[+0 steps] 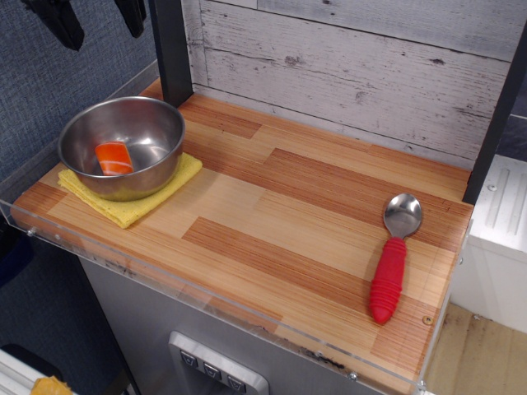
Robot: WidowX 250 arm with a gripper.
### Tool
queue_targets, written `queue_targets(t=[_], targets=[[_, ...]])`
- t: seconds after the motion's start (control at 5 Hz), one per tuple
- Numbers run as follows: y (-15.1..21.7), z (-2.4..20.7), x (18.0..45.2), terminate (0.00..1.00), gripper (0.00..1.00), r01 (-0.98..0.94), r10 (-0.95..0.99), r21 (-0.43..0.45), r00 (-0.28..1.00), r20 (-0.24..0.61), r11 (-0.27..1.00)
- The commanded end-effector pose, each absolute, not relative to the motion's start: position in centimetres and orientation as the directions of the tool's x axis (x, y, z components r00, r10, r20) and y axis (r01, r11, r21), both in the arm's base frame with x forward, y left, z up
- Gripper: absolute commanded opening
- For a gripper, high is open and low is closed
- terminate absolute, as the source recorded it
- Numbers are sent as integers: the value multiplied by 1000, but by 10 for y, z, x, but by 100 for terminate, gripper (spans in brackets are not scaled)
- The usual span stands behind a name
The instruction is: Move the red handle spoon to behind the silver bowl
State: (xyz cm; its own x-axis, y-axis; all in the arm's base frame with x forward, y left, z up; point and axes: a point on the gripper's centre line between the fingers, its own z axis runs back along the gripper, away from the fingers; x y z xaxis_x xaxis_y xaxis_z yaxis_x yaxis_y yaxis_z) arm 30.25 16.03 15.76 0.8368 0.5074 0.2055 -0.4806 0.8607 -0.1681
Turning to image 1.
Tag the clear acrylic edge guard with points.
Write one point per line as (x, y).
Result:
(318, 262)

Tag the white aluminium box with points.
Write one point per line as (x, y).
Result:
(490, 279)

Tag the orange salmon sushi toy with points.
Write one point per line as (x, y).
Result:
(113, 158)

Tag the stainless steel bowl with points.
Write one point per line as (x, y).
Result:
(151, 130)

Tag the black vertical post left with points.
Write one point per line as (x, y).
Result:
(171, 50)

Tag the silver dispenser button panel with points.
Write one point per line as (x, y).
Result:
(205, 371)

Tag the yellow object bottom left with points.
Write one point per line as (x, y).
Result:
(50, 386)

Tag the red handled metal spoon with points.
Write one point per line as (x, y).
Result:
(402, 218)

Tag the grey toy fridge cabinet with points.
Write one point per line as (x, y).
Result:
(143, 312)

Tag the black vertical post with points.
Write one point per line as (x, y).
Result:
(505, 104)
(171, 50)

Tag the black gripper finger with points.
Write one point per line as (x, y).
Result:
(60, 19)
(134, 14)

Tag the black vertical post right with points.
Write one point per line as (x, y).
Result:
(505, 104)

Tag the yellow folded cloth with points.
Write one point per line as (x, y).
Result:
(124, 214)

